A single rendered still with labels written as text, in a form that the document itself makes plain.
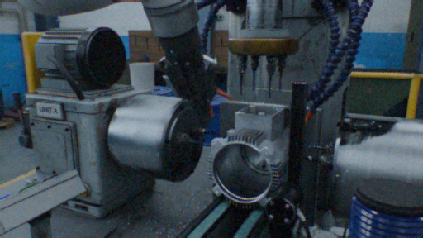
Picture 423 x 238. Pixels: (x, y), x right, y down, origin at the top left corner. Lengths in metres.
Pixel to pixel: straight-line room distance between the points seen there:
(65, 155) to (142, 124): 0.29
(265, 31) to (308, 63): 0.27
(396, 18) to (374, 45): 0.46
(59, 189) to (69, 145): 0.41
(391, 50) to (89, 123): 5.41
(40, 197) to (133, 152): 0.36
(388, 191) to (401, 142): 0.47
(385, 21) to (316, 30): 4.97
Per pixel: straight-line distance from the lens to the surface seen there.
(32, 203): 0.69
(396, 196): 0.32
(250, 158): 1.05
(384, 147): 0.78
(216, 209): 0.90
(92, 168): 1.09
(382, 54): 6.05
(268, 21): 0.89
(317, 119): 0.98
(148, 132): 0.94
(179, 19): 0.60
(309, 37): 1.09
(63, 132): 1.12
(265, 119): 0.89
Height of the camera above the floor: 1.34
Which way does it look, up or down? 14 degrees down
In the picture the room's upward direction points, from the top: straight up
